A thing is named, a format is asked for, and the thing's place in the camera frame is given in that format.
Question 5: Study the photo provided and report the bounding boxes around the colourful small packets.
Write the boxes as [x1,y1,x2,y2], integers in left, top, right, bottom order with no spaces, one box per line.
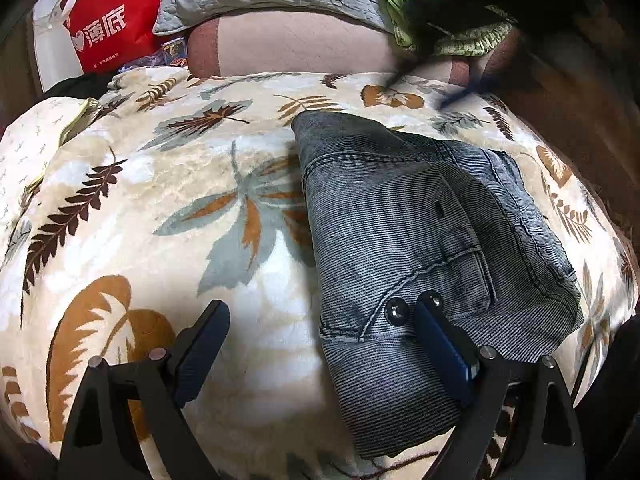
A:
[120,37,189,72]

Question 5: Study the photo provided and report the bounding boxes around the cream printed pillow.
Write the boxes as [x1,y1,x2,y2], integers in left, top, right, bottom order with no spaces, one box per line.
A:
[0,96,101,221]

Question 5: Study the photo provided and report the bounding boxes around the leaf print blanket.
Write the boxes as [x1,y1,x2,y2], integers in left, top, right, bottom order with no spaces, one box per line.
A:
[0,71,640,480]

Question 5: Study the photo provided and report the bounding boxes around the pink-brown sofa cushion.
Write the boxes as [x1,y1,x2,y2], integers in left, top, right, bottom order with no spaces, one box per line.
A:
[185,10,506,86]

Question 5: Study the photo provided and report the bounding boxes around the dark cloth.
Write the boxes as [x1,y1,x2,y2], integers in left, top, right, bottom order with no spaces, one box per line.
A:
[45,72,118,99]

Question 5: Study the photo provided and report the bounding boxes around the grey denim pants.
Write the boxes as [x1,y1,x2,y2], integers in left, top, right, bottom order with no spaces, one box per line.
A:
[291,110,585,460]

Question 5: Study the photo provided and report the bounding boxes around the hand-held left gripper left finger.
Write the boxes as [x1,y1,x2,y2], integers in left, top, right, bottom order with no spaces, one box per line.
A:
[59,300,232,480]

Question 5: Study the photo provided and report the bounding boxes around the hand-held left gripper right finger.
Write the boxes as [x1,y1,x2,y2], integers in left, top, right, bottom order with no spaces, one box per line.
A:
[416,292,586,480]

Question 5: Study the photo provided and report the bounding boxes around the green checked cloth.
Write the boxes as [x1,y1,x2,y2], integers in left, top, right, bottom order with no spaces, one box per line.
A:
[350,0,521,58]

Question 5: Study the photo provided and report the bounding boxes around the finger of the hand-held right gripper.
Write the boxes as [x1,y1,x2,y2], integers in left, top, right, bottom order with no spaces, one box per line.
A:
[437,72,493,111]
[387,57,427,91]

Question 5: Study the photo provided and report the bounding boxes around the red and white shopping bag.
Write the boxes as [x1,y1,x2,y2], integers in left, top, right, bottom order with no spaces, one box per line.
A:
[32,0,181,93]

